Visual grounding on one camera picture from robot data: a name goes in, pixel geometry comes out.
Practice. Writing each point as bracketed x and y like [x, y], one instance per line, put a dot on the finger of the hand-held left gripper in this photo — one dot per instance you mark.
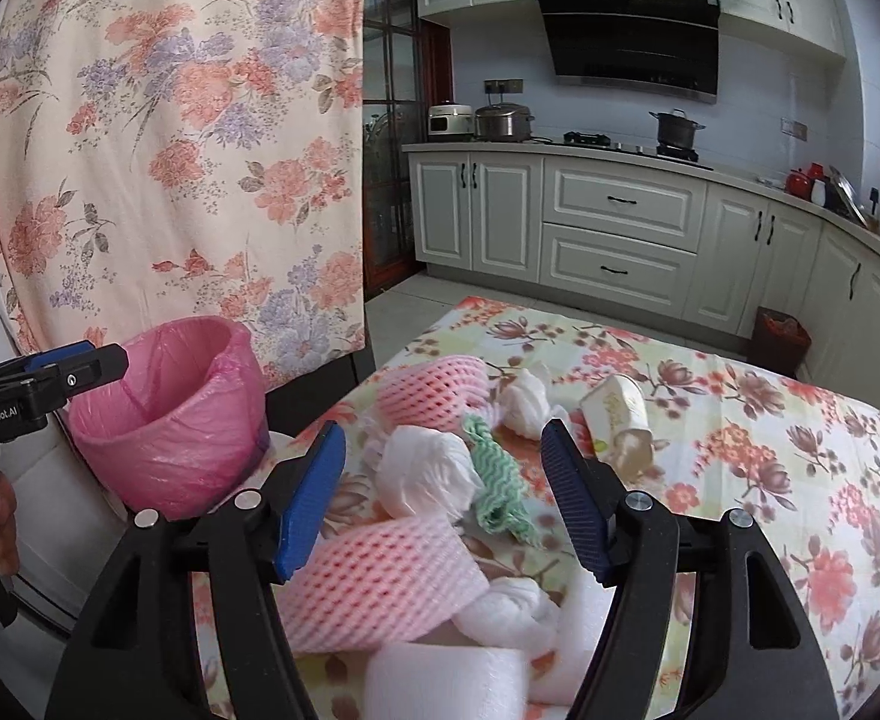
[57, 358]
[87, 376]

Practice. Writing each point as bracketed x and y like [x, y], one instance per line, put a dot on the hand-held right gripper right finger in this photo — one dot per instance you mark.
[571, 495]

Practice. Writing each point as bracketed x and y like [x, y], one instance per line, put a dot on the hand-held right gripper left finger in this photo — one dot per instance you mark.
[308, 495]

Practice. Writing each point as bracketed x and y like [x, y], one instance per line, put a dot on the green white cloth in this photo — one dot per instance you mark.
[500, 495]

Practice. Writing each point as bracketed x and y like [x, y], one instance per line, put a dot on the waste bin with pink bag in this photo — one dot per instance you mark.
[162, 427]

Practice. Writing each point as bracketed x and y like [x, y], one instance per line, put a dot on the pink foam net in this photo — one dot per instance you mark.
[428, 390]
[380, 585]

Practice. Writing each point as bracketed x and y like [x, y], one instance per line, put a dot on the white tissue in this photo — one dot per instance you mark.
[425, 472]
[507, 611]
[533, 401]

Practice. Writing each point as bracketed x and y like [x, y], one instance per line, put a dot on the beige paper cup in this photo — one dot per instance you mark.
[616, 420]

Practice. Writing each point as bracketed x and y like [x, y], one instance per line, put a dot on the white foam sheet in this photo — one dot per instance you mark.
[582, 645]
[447, 682]

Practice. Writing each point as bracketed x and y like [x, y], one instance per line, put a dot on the floral tablecloth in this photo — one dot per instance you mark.
[769, 510]

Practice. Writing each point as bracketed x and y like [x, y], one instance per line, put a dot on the white cabinet drawer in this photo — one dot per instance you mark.
[616, 268]
[623, 199]

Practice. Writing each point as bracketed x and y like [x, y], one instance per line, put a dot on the floral curtain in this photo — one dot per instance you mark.
[185, 150]

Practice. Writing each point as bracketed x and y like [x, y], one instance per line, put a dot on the floor bin with red bag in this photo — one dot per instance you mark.
[781, 341]

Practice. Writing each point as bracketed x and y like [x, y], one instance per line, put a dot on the white base cabinets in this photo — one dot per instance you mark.
[739, 262]

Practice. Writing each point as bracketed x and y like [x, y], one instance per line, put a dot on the wooden glass door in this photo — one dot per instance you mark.
[391, 165]

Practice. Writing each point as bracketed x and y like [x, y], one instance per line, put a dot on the gas stove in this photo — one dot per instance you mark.
[597, 141]

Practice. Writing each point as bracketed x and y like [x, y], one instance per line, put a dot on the black cooking pot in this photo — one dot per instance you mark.
[676, 131]

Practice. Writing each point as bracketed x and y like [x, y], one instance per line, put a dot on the silver rice cooker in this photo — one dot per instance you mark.
[504, 122]

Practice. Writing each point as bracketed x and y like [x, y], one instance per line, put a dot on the red kettle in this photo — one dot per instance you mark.
[801, 181]

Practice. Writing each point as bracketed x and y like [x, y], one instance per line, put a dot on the white countertop cooker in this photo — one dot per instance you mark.
[450, 122]

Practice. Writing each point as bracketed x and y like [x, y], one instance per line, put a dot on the black range hood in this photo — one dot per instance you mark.
[627, 30]

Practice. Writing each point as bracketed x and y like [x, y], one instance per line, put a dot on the wall outlet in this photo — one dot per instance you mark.
[793, 128]
[503, 86]

